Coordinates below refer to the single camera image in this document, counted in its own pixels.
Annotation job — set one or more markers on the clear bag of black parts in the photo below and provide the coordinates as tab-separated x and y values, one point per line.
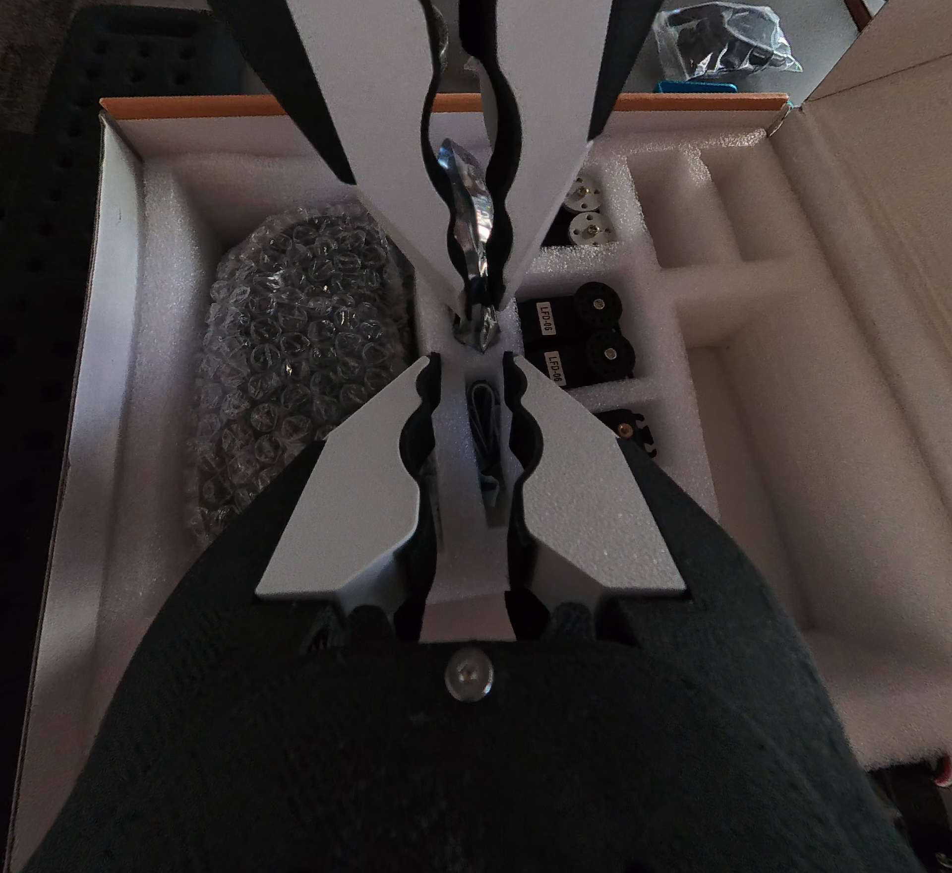
729	40

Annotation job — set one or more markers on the white cardboard kit box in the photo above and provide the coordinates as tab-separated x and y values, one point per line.
82	516

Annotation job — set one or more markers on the silver round parts in tray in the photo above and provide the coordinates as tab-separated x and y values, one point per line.
595	192

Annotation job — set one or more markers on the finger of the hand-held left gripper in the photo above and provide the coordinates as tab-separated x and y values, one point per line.
558	32
357	54

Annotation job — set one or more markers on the black servo with silver horn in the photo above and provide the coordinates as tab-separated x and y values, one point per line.
591	229

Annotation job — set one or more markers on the bubble wrap package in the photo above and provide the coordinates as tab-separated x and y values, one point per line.
297	337

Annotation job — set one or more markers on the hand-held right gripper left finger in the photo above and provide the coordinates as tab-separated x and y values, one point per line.
335	516

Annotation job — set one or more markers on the small clear plastic bag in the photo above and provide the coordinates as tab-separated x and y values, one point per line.
468	218

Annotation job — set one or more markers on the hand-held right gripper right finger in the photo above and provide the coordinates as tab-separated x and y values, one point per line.
602	516

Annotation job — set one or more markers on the large blue U bracket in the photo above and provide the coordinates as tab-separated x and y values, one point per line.
695	87

